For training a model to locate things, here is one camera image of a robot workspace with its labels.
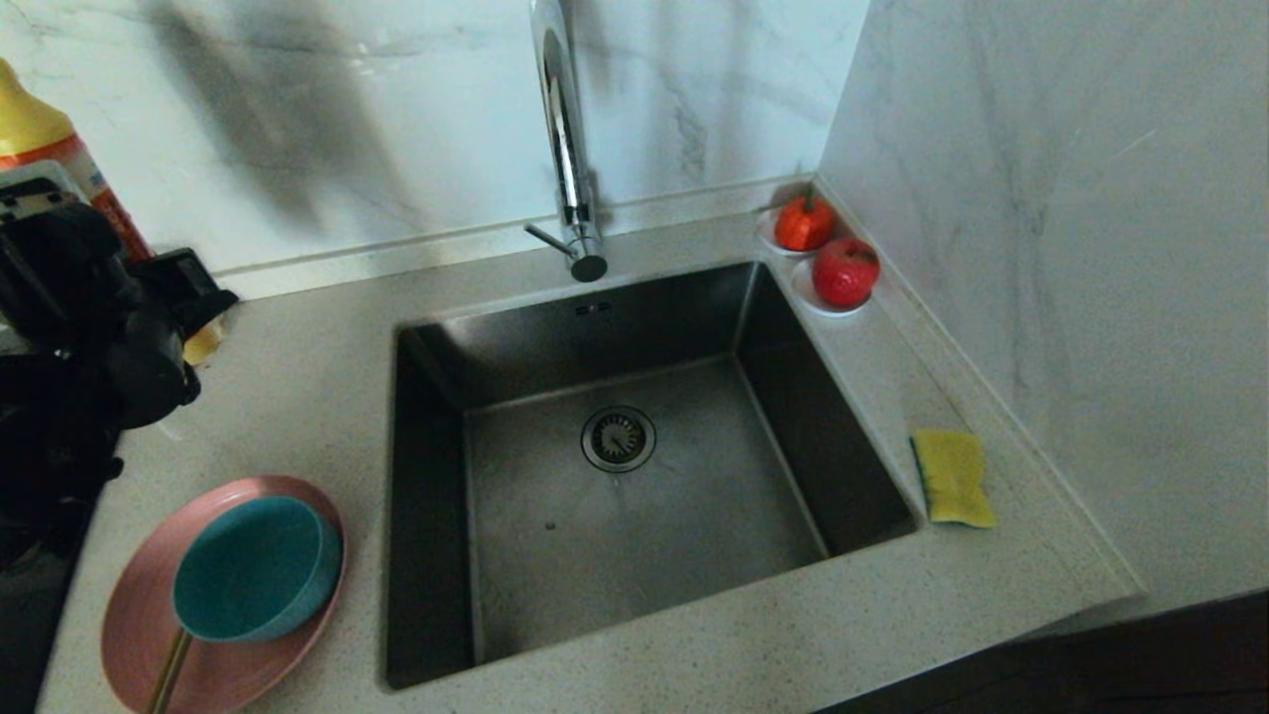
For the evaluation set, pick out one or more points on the pink plate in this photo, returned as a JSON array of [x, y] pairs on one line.
[[134, 615]]

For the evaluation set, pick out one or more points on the stainless steel sink basin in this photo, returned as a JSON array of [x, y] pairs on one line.
[[694, 526]]

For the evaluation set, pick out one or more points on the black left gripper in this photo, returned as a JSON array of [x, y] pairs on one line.
[[89, 317]]

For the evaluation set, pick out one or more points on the black stove cooktop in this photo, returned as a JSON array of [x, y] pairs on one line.
[[20, 635]]

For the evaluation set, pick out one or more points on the teal bowl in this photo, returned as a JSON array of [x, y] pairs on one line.
[[248, 570]]

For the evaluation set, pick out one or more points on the red apple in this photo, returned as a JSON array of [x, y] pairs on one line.
[[845, 272]]

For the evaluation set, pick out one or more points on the round metal drain strainer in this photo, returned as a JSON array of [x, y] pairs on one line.
[[619, 438]]

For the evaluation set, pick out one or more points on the orange detergent bottle yellow cap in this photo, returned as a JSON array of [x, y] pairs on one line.
[[30, 119]]

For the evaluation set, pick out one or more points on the yellow sponge green backing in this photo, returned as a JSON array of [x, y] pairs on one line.
[[954, 481]]

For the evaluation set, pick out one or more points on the red tomato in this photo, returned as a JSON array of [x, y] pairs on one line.
[[803, 224]]

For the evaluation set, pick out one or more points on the chrome kitchen faucet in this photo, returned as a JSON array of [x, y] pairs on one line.
[[573, 188]]

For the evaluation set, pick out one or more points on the small white dish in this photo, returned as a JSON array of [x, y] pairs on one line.
[[804, 296], [764, 234]]

